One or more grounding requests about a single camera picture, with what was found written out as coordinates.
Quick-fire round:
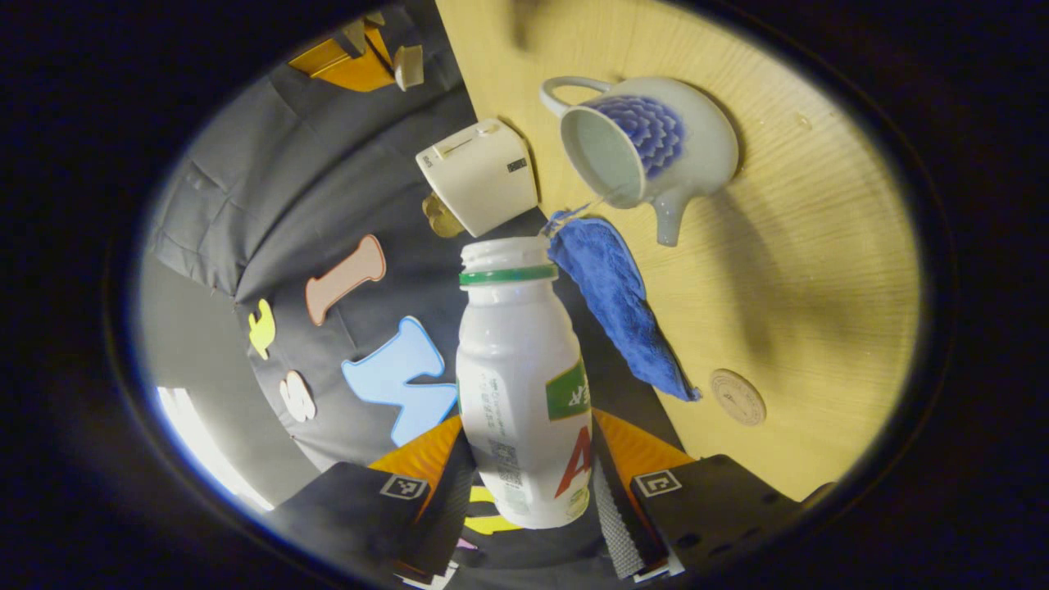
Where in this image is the round brown coaster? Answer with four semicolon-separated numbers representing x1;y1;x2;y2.
709;368;768;427

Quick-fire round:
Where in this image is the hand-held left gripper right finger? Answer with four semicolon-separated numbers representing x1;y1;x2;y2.
589;407;809;583

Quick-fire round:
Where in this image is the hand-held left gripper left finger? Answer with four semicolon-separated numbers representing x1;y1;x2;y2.
266;414;479;587

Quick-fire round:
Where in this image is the brown bread slice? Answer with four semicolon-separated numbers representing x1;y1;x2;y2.
422;192;465;239

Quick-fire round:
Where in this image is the white toaster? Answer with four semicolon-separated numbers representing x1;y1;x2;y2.
415;118;540;238

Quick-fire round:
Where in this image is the white blue-flowered teacup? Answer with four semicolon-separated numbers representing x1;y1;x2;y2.
539;75;740;248

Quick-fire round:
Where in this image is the blue towel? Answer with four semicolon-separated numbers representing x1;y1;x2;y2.
541;211;702;403

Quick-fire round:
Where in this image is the black backdrop cloth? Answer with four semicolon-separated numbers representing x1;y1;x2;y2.
141;0;683;574

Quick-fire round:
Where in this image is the white plastic water bottle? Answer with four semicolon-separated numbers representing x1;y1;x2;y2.
455;236;594;531

